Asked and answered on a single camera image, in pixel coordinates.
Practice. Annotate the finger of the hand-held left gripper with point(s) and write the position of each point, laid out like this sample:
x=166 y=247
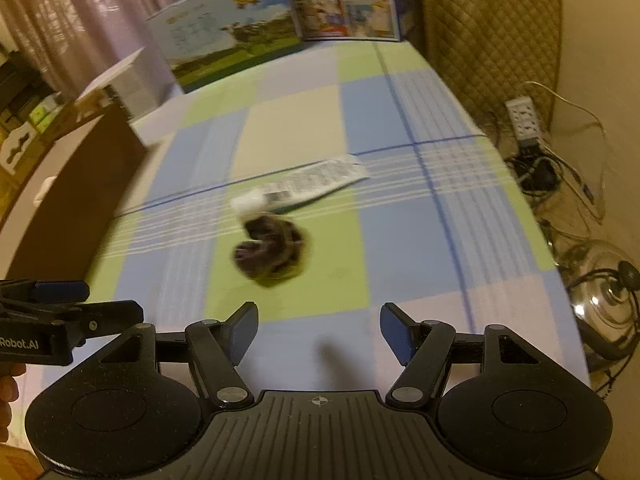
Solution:
x=60 y=291
x=110 y=315

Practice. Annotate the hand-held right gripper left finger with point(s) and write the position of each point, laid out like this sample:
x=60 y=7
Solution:
x=245 y=332

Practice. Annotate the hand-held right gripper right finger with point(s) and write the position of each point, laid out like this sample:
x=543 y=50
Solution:
x=397 y=332

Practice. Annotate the brown cardboard box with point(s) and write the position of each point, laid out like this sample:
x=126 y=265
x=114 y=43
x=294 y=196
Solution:
x=65 y=195

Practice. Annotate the person's left hand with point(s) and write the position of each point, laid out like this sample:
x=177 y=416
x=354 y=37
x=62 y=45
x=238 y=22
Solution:
x=10 y=377

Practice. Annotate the dark velvet hair scrunchie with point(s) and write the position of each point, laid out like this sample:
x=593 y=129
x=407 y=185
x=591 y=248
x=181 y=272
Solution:
x=270 y=250

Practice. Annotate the orange box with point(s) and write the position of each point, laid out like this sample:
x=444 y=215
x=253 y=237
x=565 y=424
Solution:
x=15 y=465

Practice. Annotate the white toothpaste tube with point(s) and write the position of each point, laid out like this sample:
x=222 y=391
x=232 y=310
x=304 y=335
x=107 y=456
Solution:
x=310 y=180

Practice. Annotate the small green box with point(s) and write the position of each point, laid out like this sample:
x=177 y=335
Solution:
x=42 y=116

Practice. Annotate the glass pot lid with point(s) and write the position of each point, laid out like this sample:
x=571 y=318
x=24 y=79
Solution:
x=605 y=300

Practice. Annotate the white carton box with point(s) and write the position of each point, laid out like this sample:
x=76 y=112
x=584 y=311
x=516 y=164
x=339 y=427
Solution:
x=145 y=85

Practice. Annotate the white power strip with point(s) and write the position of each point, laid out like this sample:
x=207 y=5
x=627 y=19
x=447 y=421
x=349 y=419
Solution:
x=522 y=117

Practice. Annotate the pink curtain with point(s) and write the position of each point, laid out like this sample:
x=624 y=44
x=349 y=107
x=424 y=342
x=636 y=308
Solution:
x=75 y=10

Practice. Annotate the milk carton with cow print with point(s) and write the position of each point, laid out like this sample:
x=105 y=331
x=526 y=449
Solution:
x=225 y=35

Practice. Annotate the beige quilted sofa cover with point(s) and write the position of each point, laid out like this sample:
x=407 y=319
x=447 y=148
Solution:
x=490 y=35

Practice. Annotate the blue box with cartoon print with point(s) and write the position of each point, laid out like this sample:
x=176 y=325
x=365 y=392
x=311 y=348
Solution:
x=345 y=5

